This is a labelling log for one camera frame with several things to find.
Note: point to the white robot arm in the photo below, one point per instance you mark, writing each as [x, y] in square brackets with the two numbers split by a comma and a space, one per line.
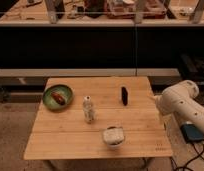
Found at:
[180, 98]

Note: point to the wooden table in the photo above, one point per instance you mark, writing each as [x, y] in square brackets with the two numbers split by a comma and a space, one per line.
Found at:
[118, 102]

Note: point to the brown sausage on plate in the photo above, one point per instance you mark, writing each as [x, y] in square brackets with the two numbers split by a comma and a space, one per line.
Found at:
[58, 98]

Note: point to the white bowl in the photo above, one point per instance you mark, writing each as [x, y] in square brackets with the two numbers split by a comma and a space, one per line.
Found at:
[113, 137]

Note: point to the green ceramic plate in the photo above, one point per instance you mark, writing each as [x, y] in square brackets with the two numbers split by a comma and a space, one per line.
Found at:
[64, 90]

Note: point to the long workbench shelf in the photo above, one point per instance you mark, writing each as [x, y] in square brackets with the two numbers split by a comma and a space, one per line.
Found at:
[46, 38]

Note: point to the blue power box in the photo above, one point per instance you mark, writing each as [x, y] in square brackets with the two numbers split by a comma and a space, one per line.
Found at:
[191, 133]

